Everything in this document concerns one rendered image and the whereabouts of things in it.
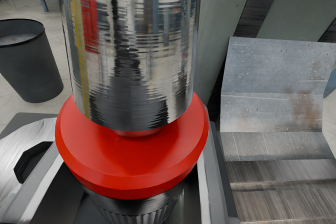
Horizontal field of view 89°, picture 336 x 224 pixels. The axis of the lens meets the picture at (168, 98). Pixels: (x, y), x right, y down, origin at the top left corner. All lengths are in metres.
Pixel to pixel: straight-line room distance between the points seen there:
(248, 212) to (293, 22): 0.44
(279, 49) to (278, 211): 0.38
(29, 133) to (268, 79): 0.53
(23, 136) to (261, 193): 0.38
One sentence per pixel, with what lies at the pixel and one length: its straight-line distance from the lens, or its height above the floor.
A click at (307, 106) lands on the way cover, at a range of 0.66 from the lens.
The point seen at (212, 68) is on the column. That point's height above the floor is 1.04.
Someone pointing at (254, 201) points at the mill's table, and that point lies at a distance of 0.40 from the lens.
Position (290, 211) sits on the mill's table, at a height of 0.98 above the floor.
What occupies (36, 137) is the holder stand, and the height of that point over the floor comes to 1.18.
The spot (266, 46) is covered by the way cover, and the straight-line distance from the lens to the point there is 0.54.
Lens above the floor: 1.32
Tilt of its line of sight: 45 degrees down
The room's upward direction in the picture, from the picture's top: 8 degrees clockwise
